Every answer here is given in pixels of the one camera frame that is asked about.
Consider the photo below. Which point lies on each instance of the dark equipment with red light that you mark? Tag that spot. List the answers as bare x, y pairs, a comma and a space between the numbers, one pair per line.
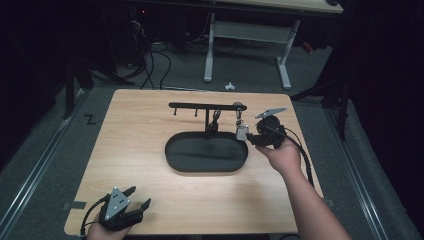
138, 33

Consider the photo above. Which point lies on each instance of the black car key fob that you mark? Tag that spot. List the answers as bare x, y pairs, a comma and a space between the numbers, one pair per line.
212, 126

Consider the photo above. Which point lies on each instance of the grey metal frame desk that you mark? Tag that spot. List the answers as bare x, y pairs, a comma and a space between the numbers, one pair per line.
250, 31

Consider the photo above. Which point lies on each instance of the person's left hand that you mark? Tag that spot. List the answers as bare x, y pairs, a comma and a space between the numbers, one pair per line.
106, 233

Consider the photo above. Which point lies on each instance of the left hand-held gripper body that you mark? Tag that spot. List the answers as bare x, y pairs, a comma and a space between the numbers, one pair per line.
116, 210

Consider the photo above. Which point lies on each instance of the small white floor object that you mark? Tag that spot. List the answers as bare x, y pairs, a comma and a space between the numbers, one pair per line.
229, 86

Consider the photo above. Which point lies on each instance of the person's right hand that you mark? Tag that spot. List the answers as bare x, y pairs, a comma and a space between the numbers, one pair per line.
281, 158

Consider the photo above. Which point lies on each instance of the black metal stand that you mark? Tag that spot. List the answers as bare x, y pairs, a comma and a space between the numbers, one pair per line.
69, 90
343, 110

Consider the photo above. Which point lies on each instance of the silver car key fob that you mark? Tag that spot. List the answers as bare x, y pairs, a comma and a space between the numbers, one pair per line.
242, 131

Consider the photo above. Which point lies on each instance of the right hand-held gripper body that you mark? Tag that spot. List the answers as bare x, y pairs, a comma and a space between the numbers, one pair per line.
270, 131

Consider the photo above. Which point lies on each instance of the metal floor rail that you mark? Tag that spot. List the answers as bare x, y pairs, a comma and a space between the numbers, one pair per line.
36, 170
358, 176

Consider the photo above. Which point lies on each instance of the small red object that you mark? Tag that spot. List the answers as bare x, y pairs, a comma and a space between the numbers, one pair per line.
307, 47

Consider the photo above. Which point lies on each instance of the black key holder with tray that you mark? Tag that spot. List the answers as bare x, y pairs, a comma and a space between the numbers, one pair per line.
206, 153

